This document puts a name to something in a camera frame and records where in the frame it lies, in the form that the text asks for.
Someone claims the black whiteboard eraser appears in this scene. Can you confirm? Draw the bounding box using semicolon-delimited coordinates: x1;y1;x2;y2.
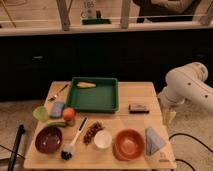
129;104;149;114

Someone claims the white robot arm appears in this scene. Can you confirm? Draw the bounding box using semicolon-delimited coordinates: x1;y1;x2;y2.
158;62;213;126

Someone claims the white paper cup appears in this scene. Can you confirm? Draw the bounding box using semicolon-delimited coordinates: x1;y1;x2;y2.
94;130;112;149

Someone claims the light green cup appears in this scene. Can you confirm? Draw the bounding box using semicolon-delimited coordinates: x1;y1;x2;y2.
33;106;49;122

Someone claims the grey folded cloth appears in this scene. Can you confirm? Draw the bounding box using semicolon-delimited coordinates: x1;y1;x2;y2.
145;127;166;156

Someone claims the orange bowl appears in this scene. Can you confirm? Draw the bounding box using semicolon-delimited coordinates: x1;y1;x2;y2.
113;129;145;161

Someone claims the brown grape bunch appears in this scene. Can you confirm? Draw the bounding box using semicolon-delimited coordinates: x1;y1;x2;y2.
83;122;104;145

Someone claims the green plastic tray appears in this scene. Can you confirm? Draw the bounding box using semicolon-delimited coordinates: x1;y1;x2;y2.
66;77;119;113

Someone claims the yellow corn cob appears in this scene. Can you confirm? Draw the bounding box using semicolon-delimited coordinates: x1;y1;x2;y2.
77;82;96;88

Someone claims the orange peach fruit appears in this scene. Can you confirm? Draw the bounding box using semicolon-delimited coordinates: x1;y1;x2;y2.
62;107;76;121

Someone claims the green cucumber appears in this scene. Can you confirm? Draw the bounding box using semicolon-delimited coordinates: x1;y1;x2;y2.
45;122;68;127

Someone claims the dark red bowl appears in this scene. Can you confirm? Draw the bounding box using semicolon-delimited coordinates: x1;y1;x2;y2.
35;126;62;154

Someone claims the green base bottle object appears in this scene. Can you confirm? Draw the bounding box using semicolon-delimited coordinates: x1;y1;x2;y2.
81;0;111;25

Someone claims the black pole stand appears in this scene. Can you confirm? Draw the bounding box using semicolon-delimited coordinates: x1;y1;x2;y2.
7;124;25;171

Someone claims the black floor cable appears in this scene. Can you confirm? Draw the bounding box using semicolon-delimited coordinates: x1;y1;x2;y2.
168;132;213;171

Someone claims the white handled brush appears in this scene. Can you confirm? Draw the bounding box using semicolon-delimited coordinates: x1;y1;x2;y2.
61;117;88;160

